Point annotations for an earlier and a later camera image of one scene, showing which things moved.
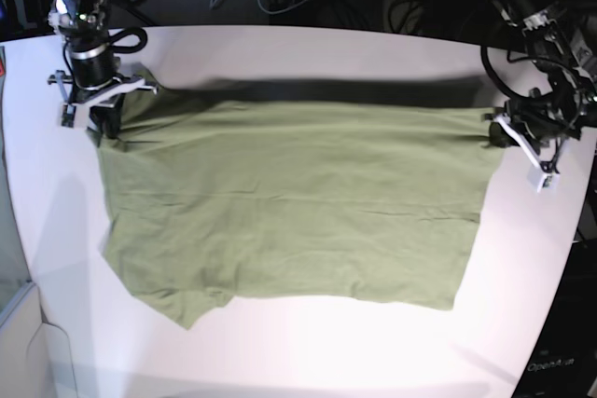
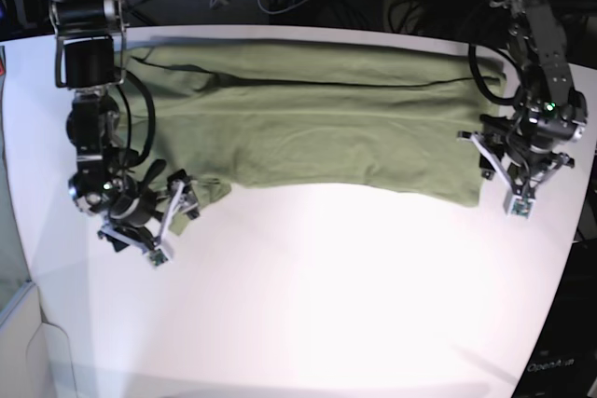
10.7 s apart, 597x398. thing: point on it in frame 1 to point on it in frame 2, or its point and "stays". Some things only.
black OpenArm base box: [563, 361] stays
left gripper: [103, 103] to [141, 220]
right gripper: [539, 129] to [503, 150]
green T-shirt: [381, 203] to [235, 114]
